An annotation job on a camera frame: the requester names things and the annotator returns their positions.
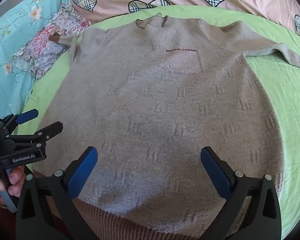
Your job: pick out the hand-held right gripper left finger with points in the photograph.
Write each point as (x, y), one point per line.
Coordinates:
(83, 170)

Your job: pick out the turquoise floral bedding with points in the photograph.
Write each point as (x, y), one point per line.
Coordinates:
(10, 42)

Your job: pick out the beige knit sweater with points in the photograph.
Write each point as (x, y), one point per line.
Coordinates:
(152, 117)

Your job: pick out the floral ruffled pillow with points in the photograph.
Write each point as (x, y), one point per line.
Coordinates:
(47, 45)

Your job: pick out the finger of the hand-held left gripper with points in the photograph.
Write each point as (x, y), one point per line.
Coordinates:
(48, 130)
(27, 116)

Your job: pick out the green bed sheet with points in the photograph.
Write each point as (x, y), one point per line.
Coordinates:
(277, 92)

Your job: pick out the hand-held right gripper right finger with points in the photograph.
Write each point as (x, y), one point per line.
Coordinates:
(215, 170)

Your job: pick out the person's left hand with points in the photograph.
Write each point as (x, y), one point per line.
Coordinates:
(16, 180)

